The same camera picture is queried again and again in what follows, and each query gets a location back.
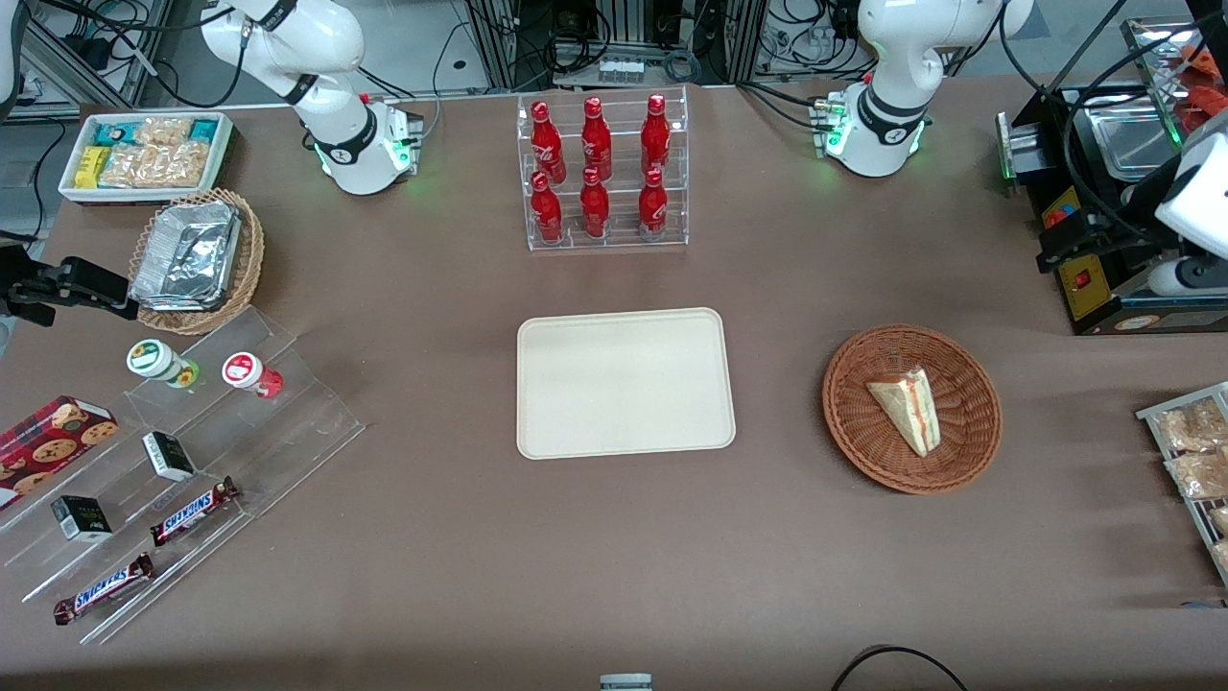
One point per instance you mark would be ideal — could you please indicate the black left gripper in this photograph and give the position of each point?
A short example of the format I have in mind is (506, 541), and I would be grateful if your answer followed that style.
(1120, 234)

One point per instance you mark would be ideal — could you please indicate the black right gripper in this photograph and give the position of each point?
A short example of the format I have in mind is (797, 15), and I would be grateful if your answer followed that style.
(19, 289)

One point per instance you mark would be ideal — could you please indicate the triangle sandwich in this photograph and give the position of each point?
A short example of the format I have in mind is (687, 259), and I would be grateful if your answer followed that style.
(909, 408)

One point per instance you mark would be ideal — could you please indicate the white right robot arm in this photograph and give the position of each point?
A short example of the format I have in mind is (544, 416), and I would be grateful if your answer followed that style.
(336, 106)

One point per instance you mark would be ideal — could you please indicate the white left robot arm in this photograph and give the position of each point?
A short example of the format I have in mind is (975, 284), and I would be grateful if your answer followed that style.
(887, 67)

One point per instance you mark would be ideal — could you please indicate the light wicker basket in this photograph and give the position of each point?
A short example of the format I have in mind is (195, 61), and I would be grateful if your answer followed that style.
(251, 250)

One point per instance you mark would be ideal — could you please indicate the brown wicker basket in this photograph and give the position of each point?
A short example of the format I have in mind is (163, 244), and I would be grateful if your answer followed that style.
(863, 422)

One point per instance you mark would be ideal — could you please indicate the tray of snack bags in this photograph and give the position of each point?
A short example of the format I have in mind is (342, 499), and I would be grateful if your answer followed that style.
(1190, 513)

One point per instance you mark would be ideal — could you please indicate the cream plastic tray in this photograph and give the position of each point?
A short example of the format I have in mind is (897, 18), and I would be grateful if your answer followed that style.
(624, 382)

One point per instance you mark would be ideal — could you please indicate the black machine with yellow panel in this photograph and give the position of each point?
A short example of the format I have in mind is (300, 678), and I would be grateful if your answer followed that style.
(1103, 297)

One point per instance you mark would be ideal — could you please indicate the green lid yogurt cup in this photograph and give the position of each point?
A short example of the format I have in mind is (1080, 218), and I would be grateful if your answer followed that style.
(153, 359)

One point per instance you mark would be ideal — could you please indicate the aluminium foil containers stack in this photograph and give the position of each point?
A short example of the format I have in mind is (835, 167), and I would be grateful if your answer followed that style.
(187, 254)

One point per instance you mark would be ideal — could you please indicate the yellow snack packet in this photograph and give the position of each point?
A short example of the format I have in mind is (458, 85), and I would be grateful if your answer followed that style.
(91, 166)

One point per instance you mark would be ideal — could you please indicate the large clear cracker bag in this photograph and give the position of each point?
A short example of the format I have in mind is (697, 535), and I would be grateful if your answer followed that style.
(158, 166)

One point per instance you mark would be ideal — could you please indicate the teal snack packet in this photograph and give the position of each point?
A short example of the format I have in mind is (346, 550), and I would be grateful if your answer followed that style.
(203, 130)
(115, 132)

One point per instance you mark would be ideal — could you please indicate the red cookie box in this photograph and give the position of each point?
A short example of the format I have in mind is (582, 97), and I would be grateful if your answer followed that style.
(48, 446)

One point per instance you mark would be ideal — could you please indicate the small clear cracker bag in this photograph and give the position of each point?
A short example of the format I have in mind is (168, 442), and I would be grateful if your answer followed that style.
(163, 131)

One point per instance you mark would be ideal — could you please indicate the red lid yogurt cup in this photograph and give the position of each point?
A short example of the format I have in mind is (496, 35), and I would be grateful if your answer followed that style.
(245, 371)

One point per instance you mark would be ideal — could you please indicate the white rectangular snack bin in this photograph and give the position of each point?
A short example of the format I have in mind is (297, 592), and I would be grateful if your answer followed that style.
(223, 154)

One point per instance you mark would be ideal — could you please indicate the small black carton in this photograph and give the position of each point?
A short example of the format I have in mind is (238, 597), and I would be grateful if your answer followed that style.
(82, 518)
(169, 457)

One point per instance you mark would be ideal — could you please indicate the clear bag of pastry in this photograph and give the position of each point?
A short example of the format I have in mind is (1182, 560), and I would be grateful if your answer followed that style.
(1190, 427)
(1220, 520)
(1199, 474)
(1222, 557)

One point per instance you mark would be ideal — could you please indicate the steel rack with orange items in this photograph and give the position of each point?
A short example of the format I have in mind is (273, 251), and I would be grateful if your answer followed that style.
(1194, 67)

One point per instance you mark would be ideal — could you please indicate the clear acrylic stepped shelf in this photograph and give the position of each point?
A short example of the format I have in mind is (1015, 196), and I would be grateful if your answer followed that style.
(288, 422)

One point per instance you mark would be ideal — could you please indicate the Snickers chocolate bar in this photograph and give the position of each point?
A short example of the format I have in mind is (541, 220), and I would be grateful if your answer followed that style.
(192, 512)
(104, 588)

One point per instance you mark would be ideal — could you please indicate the clear acrylic bottle rack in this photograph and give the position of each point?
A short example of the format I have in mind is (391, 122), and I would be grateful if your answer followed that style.
(672, 206)

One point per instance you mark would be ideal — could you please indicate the red cola bottle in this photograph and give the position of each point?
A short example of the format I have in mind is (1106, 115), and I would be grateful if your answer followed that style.
(547, 213)
(652, 206)
(594, 209)
(596, 139)
(655, 134)
(545, 144)

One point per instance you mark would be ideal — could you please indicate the white power strip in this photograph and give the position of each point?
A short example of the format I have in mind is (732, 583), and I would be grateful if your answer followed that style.
(620, 70)

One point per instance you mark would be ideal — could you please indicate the small grey device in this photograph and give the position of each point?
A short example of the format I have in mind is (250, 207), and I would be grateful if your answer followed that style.
(625, 682)

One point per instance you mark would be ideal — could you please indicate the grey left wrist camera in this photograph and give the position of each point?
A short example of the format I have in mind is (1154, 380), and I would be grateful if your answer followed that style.
(1185, 276)

